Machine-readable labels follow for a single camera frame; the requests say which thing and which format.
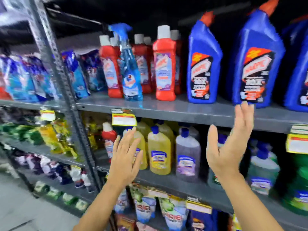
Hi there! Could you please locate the grey metal rack unit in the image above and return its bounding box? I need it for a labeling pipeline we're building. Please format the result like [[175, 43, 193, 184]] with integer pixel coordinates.
[[0, 0, 101, 214]]

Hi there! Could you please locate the person's left hand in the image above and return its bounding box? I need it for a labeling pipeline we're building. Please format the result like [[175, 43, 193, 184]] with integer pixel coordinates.
[[107, 126, 144, 190]]

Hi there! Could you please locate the blue Colin spray bottle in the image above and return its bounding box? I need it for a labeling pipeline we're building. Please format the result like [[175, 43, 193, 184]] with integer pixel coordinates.
[[109, 22, 144, 102]]

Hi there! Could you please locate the row of red Harpic bottles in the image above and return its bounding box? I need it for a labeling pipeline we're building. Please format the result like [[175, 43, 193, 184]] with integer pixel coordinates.
[[99, 25, 183, 102]]

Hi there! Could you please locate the row of purple softener pouches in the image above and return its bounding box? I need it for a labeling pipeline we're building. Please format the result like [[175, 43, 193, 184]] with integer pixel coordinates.
[[13, 151, 96, 193]]

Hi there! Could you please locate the person's right forearm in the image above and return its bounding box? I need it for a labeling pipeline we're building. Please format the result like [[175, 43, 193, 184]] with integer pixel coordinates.
[[220, 172, 286, 231]]

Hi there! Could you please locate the red detergent pouch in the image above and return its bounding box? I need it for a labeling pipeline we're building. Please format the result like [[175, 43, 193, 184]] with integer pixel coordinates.
[[0, 71, 12, 100]]

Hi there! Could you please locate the green white detergent pouch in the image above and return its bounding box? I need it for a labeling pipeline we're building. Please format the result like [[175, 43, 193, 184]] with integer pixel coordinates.
[[131, 187, 157, 224], [158, 197, 189, 231]]

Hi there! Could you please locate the person's right hand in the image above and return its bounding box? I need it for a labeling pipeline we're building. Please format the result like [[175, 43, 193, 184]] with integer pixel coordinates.
[[206, 101, 255, 180]]

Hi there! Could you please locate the grey metal shelf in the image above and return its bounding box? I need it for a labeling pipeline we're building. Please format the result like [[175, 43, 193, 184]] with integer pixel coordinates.
[[36, 0, 308, 231]]

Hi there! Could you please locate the pile of green soap packets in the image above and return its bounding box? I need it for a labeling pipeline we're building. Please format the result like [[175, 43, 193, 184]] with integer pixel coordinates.
[[0, 122, 45, 146]]

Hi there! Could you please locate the row of blue Harpic bottles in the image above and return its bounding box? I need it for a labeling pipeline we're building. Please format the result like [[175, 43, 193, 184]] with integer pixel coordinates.
[[186, 0, 308, 113]]

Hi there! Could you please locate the person's left forearm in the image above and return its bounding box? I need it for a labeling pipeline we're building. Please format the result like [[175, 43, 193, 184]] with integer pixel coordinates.
[[72, 181, 130, 231]]

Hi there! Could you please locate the row of green scrub packets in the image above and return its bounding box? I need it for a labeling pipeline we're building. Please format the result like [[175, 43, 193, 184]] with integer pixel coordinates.
[[33, 181, 90, 211]]

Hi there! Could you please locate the row of blue detergent pouches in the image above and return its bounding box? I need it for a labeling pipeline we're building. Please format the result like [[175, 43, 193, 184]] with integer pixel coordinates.
[[0, 50, 107, 103]]

